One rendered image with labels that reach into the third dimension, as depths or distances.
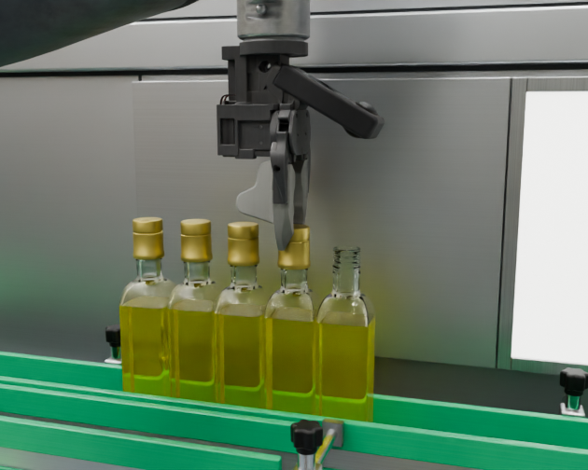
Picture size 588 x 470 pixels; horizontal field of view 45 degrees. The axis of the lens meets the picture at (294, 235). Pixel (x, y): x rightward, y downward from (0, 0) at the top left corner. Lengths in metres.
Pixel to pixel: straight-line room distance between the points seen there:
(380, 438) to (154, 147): 0.46
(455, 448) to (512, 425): 0.09
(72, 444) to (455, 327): 0.45
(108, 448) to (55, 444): 0.06
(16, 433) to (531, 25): 0.70
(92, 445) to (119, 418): 0.08
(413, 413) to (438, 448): 0.08
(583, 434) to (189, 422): 0.42
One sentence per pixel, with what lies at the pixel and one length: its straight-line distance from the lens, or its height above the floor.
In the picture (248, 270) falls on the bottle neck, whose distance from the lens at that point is 0.77.
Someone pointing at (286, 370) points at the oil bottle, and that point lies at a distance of 0.77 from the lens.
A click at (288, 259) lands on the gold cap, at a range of 0.75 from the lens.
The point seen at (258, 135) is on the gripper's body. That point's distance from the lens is 0.73.
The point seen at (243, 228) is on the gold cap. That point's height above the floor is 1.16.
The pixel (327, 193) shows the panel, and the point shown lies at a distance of 0.87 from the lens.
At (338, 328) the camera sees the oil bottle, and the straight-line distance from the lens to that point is 0.74.
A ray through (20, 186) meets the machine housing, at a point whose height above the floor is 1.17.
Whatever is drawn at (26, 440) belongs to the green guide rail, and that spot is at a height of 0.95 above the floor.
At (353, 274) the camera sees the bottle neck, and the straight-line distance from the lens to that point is 0.74.
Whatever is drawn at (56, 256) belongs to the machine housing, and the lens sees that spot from 1.08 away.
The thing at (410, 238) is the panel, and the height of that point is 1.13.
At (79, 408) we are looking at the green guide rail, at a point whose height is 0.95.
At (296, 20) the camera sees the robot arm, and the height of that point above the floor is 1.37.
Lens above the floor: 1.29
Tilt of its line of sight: 10 degrees down
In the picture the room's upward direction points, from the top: straight up
